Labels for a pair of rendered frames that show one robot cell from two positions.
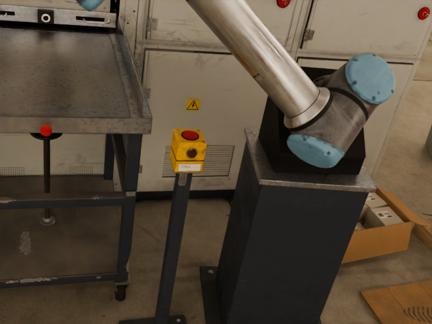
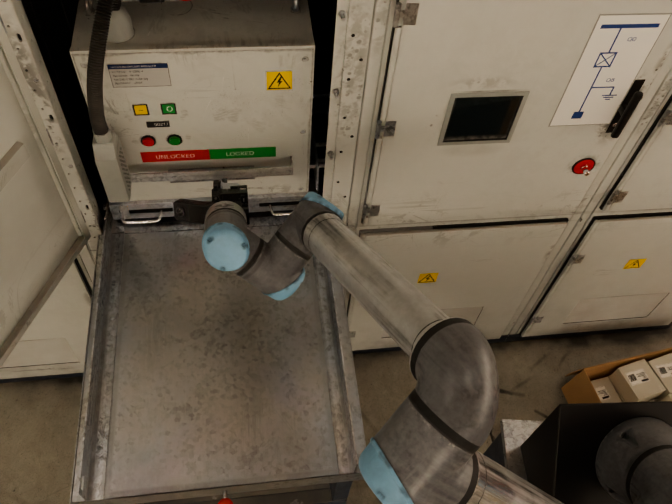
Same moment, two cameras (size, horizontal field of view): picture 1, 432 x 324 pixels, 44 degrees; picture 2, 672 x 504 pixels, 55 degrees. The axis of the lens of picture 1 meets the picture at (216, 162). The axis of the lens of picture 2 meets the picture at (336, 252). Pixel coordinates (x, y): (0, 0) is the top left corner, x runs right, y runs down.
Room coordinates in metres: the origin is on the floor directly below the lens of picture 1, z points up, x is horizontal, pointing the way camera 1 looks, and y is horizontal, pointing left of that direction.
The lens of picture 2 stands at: (0.99, 0.28, 2.25)
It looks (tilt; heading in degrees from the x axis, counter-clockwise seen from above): 55 degrees down; 8
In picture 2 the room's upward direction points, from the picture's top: 7 degrees clockwise
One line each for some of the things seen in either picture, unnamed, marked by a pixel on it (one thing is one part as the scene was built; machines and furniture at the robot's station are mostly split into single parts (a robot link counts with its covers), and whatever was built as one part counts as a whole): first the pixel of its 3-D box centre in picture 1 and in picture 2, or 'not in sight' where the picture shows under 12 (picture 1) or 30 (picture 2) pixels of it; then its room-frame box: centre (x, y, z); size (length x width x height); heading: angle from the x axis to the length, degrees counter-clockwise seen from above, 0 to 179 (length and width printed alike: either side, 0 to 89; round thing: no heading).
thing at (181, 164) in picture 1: (188, 150); not in sight; (1.27, 0.08, 0.85); 0.08 x 0.08 x 0.10; 21
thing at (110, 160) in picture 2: not in sight; (112, 164); (1.85, 0.93, 1.14); 0.08 x 0.05 x 0.17; 21
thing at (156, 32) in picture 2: not in sight; (205, 63); (2.23, 0.85, 1.15); 0.51 x 0.50 x 0.48; 21
